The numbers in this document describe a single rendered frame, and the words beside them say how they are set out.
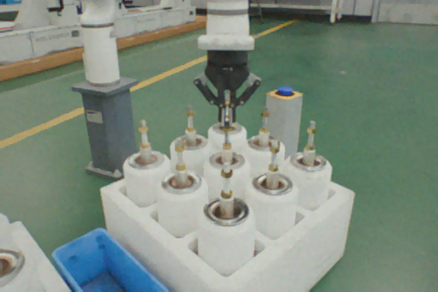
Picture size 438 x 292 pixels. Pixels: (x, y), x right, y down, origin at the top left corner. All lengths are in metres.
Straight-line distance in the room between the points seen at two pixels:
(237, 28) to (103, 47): 0.55
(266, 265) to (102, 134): 0.70
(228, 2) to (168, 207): 0.36
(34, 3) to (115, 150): 2.02
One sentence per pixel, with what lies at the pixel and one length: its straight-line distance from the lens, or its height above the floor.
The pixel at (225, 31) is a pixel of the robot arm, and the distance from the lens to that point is 0.60.
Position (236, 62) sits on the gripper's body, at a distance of 0.61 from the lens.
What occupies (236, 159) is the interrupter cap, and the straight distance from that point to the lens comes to 0.72.
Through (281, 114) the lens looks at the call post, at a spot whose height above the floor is 0.27.
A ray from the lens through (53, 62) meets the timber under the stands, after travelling 2.80.
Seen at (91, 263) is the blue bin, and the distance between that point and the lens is 0.82.
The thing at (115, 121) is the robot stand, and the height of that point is 0.20.
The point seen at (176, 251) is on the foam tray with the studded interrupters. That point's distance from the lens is 0.62.
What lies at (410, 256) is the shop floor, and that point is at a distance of 0.97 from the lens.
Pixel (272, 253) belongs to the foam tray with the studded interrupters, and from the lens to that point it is 0.62.
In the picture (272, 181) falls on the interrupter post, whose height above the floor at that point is 0.26.
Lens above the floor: 0.60
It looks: 23 degrees down
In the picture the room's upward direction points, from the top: straight up
